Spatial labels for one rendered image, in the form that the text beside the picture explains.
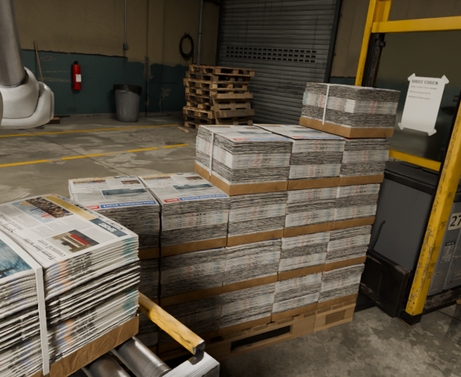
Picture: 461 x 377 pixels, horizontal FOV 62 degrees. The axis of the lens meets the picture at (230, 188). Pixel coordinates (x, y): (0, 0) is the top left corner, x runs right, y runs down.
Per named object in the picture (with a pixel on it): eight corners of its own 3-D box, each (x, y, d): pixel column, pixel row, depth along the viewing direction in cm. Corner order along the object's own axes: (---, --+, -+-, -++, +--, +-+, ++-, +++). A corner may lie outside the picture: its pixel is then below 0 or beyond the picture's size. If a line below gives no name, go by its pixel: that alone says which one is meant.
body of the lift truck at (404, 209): (338, 265, 282) (358, 160, 257) (390, 254, 307) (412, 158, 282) (420, 322, 224) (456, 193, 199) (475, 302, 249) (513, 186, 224)
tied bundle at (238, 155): (192, 171, 185) (195, 124, 178) (245, 168, 198) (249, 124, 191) (227, 197, 153) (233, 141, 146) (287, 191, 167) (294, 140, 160)
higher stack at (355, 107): (273, 294, 237) (303, 81, 198) (311, 286, 251) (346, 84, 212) (313, 333, 205) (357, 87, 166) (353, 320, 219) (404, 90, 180)
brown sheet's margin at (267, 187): (193, 170, 185) (194, 161, 183) (245, 167, 198) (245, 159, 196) (228, 195, 153) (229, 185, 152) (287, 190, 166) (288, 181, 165)
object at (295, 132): (251, 125, 191) (251, 123, 191) (297, 126, 204) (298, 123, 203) (293, 140, 160) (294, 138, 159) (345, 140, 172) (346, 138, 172)
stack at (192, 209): (74, 341, 184) (66, 177, 159) (275, 294, 238) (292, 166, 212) (85, 404, 152) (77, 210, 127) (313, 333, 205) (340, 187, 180)
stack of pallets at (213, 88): (219, 123, 923) (223, 66, 883) (251, 129, 869) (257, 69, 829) (179, 126, 822) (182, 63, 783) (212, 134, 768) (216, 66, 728)
